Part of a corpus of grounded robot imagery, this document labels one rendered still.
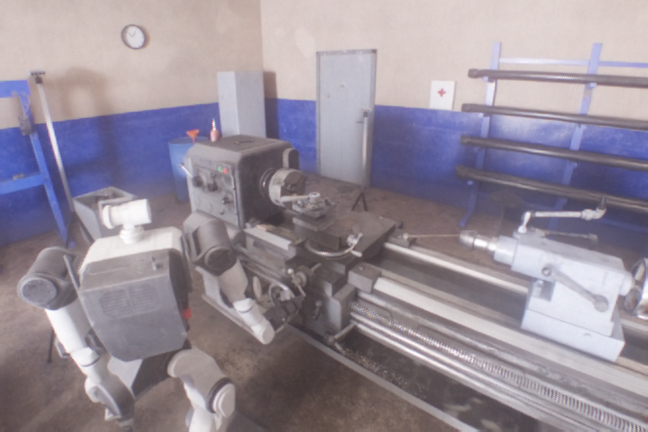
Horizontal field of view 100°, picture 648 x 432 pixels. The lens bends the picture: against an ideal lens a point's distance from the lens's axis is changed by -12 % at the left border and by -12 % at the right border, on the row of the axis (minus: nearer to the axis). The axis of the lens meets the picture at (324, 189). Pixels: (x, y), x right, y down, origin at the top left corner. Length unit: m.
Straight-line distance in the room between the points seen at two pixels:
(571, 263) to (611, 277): 0.13
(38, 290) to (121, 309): 0.22
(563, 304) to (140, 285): 1.42
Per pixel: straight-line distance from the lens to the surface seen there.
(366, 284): 1.56
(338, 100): 5.26
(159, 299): 0.86
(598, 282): 1.48
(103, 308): 0.88
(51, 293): 0.99
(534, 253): 1.44
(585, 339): 1.54
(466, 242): 1.50
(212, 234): 0.94
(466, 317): 1.49
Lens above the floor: 1.79
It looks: 21 degrees down
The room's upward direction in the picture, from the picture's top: straight up
